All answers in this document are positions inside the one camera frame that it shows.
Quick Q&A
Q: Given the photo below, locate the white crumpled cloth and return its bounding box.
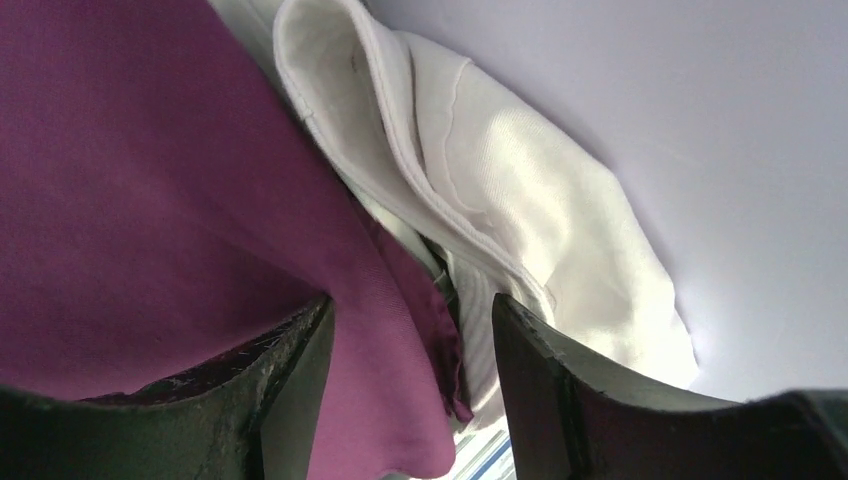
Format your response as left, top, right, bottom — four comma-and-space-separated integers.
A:
216, 1, 698, 432

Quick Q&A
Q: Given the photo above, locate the maroon wrap cloth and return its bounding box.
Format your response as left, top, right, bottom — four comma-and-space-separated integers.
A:
1, 1, 471, 479

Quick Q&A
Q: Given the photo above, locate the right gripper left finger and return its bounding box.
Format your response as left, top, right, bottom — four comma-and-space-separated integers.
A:
1, 297, 335, 479

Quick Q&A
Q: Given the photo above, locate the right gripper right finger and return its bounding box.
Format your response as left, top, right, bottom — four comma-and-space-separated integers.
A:
492, 294, 847, 479

